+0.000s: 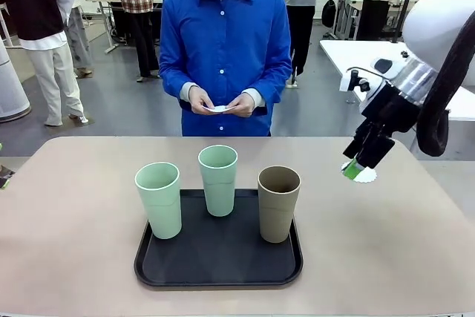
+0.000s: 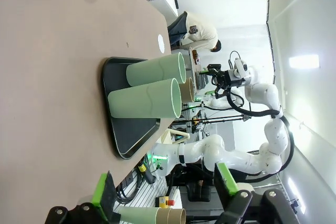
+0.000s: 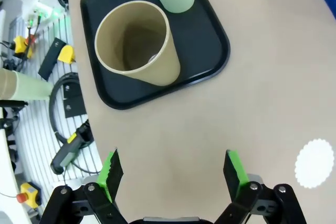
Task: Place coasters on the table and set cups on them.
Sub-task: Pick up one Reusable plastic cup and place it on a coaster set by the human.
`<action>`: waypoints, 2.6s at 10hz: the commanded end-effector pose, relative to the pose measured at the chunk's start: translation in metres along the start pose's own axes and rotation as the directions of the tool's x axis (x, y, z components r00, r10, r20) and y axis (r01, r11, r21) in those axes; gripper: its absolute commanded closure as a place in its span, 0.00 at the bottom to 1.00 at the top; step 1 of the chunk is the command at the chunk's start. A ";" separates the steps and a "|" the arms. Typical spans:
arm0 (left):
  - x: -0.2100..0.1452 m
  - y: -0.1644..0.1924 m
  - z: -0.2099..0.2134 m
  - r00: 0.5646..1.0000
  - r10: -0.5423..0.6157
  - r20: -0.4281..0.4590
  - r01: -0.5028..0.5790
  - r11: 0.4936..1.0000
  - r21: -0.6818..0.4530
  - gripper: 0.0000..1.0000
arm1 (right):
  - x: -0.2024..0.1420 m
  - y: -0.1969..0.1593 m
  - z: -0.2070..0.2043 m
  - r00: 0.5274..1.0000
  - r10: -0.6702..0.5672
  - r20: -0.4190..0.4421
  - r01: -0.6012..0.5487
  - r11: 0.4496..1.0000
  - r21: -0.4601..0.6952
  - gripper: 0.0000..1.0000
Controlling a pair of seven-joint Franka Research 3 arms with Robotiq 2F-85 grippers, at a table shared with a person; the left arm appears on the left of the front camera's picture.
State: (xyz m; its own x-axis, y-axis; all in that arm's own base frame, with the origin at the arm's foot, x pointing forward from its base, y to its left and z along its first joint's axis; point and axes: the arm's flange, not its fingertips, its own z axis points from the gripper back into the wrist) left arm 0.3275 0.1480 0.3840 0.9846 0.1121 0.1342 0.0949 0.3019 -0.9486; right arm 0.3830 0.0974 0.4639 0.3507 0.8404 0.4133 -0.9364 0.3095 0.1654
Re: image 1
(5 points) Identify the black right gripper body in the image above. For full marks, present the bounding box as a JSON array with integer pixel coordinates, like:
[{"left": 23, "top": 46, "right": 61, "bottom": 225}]
[{"left": 361, "top": 81, "right": 422, "bottom": 140}]

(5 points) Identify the white scalloped paper coaster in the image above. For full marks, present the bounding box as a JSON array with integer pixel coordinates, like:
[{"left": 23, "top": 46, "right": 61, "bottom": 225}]
[
  {"left": 340, "top": 160, "right": 378, "bottom": 185},
  {"left": 202, "top": 104, "right": 237, "bottom": 114}
]

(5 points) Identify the brown cup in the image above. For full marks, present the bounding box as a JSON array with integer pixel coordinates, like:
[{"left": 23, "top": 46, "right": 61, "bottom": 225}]
[{"left": 257, "top": 166, "right": 301, "bottom": 244}]

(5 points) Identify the slim light green cup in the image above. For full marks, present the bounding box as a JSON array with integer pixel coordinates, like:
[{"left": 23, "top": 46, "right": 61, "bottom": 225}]
[{"left": 197, "top": 145, "right": 239, "bottom": 218}]

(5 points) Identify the wide light green cup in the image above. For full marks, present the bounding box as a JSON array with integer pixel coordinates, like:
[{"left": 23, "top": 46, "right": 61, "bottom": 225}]
[{"left": 134, "top": 161, "right": 183, "bottom": 241}]

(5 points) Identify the person's right forearm blue sleeve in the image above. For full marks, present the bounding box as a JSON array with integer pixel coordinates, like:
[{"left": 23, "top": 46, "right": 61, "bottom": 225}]
[{"left": 159, "top": 68, "right": 200, "bottom": 103}]

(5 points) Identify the person's left hand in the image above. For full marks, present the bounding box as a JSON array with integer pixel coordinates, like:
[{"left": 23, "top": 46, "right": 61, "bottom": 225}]
[{"left": 229, "top": 92, "right": 258, "bottom": 119}]

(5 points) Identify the person's right hand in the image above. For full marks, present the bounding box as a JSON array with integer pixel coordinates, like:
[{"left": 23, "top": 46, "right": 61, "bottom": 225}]
[{"left": 188, "top": 86, "right": 217, "bottom": 114}]

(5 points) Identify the white cylindrical air purifier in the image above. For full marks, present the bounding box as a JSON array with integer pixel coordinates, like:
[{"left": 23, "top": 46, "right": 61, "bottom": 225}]
[{"left": 0, "top": 40, "right": 33, "bottom": 123}]

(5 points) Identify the white side table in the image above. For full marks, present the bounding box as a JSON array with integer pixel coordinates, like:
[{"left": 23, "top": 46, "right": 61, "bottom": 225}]
[{"left": 318, "top": 39, "right": 475, "bottom": 154}]

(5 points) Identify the black tripod pole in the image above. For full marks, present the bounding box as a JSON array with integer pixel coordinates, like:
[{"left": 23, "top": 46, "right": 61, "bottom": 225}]
[{"left": 391, "top": 0, "right": 424, "bottom": 44}]

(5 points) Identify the black backpack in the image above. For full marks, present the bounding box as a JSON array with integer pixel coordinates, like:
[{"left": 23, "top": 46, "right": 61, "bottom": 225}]
[{"left": 321, "top": 0, "right": 337, "bottom": 29}]

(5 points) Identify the person in grey trousers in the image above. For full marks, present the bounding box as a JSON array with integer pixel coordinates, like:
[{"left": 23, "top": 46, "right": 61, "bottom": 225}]
[{"left": 55, "top": 0, "right": 94, "bottom": 79}]

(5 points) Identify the person in black top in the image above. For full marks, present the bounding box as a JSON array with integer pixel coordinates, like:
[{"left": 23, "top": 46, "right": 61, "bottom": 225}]
[{"left": 0, "top": 0, "right": 90, "bottom": 127}]

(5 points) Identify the person in blue shirt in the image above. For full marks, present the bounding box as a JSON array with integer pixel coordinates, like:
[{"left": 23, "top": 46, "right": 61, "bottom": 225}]
[{"left": 158, "top": 0, "right": 293, "bottom": 137}]

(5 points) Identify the black plastic tray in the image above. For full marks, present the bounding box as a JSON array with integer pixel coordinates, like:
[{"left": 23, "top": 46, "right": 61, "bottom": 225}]
[{"left": 134, "top": 189, "right": 304, "bottom": 291}]

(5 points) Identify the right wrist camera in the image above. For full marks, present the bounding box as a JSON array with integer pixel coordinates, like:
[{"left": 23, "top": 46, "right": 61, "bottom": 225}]
[{"left": 339, "top": 67, "right": 372, "bottom": 94}]

